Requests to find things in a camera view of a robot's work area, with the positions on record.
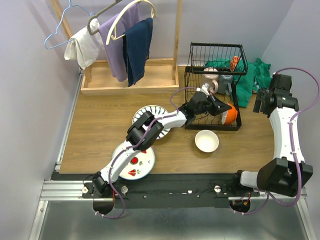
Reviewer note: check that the blue wire hanger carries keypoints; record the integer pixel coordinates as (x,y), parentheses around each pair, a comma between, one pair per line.
(63,26)

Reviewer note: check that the wooden clothes rack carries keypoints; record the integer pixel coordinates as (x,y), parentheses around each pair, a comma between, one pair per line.
(160,74)

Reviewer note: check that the purple cloth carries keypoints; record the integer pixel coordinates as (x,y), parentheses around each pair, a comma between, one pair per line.
(114,50)

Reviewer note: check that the black mounting base rail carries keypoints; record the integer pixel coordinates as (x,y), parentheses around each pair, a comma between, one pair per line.
(155,191)

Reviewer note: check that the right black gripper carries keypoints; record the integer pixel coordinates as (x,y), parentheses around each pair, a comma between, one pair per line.
(262,94)

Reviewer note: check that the white cloth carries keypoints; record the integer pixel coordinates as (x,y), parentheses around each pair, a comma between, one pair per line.
(84,48)

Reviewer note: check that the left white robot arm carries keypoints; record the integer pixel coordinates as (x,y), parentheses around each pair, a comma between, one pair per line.
(144,132)

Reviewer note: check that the green t-shirt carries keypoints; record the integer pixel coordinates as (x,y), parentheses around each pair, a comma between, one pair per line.
(257,77)

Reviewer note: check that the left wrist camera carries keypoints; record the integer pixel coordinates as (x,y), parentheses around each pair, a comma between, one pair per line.
(205,88)

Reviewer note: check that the grey hanger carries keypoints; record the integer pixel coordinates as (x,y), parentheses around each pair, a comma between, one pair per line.
(88,26)

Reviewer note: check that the grey ceramic mug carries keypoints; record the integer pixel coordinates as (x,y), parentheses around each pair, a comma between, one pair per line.
(224,84)

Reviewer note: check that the dark blue cloth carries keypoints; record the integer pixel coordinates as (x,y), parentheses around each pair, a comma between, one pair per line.
(136,49)

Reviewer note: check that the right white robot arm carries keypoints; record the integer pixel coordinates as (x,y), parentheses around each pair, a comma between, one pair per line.
(287,172)

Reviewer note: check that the orange patterned cloth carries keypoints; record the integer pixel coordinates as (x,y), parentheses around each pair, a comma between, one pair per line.
(234,64)

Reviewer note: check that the black wire dish rack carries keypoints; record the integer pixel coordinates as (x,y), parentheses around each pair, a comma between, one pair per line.
(199,55)

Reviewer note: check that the pink ceramic mug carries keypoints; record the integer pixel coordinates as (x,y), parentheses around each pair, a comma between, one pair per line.
(211,77)

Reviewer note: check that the blue striped white plate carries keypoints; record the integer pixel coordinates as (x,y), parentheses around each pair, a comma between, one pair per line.
(155,110)

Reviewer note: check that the watermelon pattern white plate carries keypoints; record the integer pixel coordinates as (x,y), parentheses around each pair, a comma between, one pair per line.
(132,167)

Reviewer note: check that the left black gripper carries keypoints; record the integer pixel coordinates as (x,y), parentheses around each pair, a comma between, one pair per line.
(214,105)

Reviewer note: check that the orange bowl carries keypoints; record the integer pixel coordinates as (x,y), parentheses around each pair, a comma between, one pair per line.
(229,116)

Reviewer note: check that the white bowl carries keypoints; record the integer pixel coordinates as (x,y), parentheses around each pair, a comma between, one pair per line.
(206,141)

